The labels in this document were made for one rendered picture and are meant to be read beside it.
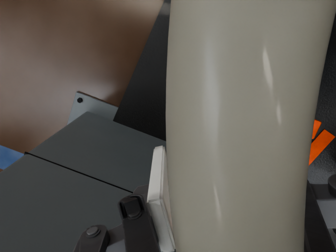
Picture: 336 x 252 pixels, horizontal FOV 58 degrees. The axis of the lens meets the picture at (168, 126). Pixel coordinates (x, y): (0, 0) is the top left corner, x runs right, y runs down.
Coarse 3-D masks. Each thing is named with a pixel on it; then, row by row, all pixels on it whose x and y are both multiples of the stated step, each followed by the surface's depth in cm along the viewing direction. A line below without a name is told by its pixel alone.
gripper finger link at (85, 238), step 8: (96, 224) 14; (88, 232) 13; (96, 232) 13; (104, 232) 13; (80, 240) 13; (88, 240) 13; (96, 240) 12; (104, 240) 13; (80, 248) 12; (88, 248) 12; (96, 248) 12; (104, 248) 12
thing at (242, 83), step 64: (192, 0) 5; (256, 0) 4; (320, 0) 5; (192, 64) 5; (256, 64) 5; (320, 64) 5; (192, 128) 5; (256, 128) 5; (192, 192) 6; (256, 192) 5
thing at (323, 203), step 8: (312, 184) 13; (320, 184) 13; (320, 192) 13; (328, 192) 13; (320, 200) 12; (328, 200) 12; (320, 208) 12; (328, 208) 12; (328, 216) 12; (328, 224) 12
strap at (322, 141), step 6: (324, 132) 98; (318, 138) 99; (324, 138) 99; (330, 138) 99; (312, 144) 100; (318, 144) 100; (324, 144) 100; (312, 150) 101; (318, 150) 100; (312, 156) 101
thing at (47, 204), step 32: (64, 128) 85; (96, 128) 93; (128, 128) 103; (32, 160) 65; (64, 160) 70; (96, 160) 75; (128, 160) 81; (0, 192) 53; (32, 192) 56; (64, 192) 59; (96, 192) 63; (128, 192) 67; (0, 224) 47; (32, 224) 49; (64, 224) 51
